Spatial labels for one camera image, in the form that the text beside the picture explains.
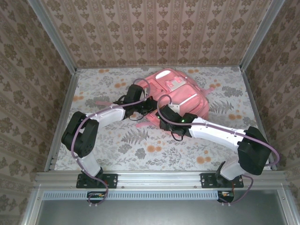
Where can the pink backpack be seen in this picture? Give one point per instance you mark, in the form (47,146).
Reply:
(194,105)

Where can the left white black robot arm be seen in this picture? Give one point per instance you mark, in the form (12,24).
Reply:
(110,116)

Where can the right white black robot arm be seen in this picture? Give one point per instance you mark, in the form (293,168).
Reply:
(211,133)

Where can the floral tablecloth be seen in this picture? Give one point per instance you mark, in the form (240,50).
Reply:
(164,152)

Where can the grey metal panel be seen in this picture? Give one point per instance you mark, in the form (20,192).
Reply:
(159,213)

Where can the black wiring port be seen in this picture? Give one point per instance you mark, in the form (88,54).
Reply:
(226,195)
(93,196)

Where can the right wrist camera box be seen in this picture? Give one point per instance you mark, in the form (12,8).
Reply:
(174,108)

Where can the aluminium front frame rail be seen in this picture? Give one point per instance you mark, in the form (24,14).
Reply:
(159,179)

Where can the aluminium side frame rail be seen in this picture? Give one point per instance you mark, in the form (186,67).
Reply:
(69,89)
(250,93)

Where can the aluminium back frame rail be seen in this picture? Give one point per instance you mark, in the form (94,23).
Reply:
(211,65)

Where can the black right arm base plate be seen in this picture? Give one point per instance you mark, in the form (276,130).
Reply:
(206,180)

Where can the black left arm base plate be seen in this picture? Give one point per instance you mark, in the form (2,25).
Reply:
(112,180)

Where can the aluminium frame post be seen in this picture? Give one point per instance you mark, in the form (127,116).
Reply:
(53,35)
(260,35)

